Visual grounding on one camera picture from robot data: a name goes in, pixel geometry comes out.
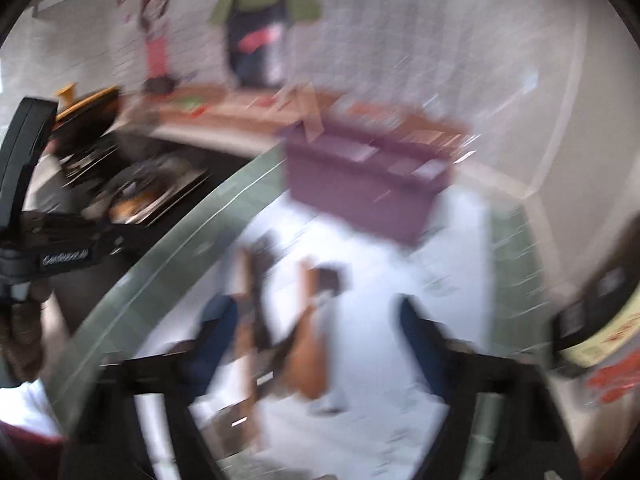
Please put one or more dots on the wooden board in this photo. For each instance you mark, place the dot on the wooden board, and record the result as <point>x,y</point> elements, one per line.
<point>235,110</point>

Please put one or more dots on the purple utensil organizer box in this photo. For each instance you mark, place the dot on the purple utensil organizer box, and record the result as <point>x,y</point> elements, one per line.
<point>360,195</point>

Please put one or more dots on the red printed packet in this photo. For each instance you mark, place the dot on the red printed packet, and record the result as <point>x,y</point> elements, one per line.
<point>615,377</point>

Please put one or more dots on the wooden spatula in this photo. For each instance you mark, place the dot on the wooden spatula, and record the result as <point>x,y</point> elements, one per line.
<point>310,345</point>

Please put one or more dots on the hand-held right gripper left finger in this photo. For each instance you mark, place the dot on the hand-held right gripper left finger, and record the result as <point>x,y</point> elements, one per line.
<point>220,332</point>

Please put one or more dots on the maroon clothing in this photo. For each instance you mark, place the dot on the maroon clothing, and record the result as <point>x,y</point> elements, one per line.
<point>25,449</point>

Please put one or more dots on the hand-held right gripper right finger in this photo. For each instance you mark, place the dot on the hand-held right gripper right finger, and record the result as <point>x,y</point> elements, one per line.
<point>417,340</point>

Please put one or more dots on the cartoon girl wall sticker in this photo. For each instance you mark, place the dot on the cartoon girl wall sticker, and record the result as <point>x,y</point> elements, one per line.
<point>157,25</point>

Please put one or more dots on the person's left hand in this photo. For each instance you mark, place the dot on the person's left hand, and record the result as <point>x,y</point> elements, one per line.
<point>22,332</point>

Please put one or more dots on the dark shelf with packages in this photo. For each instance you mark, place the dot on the dark shelf with packages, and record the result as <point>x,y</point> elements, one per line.
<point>600,295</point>

